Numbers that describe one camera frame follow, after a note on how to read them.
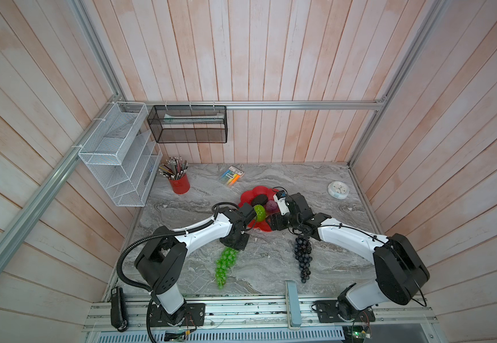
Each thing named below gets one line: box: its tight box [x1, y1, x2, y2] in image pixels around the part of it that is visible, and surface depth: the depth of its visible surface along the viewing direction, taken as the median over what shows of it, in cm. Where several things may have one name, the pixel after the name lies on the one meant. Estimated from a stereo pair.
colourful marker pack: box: [219, 165, 245, 188], surface depth 116 cm
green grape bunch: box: [215, 246, 239, 290], surface depth 83 cm
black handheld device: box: [109, 286, 130, 333], surface depth 74 cm
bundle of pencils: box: [158, 156, 189, 181], surface depth 101 cm
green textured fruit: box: [253, 204, 267, 223], surface depth 95 cm
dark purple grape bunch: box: [294, 235, 313, 284], surface depth 85 cm
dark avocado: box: [251, 194, 268, 207], surface depth 103 cm
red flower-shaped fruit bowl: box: [237, 185, 281, 233], surface depth 102 cm
